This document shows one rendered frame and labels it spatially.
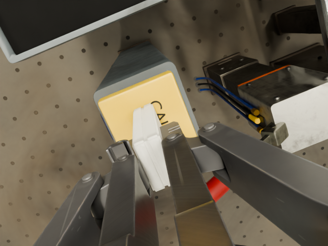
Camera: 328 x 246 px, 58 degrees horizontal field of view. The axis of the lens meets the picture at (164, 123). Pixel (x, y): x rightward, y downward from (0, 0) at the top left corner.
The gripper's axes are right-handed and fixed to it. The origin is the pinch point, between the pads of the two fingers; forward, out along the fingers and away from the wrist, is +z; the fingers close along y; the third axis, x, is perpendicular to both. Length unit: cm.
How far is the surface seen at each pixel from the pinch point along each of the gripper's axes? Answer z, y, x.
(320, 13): 20.5, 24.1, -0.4
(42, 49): 3.3, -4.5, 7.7
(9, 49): 3.5, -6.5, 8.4
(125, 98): 3.9, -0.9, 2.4
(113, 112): 3.9, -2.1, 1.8
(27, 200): 50, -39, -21
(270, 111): 14.3, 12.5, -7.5
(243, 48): 50, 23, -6
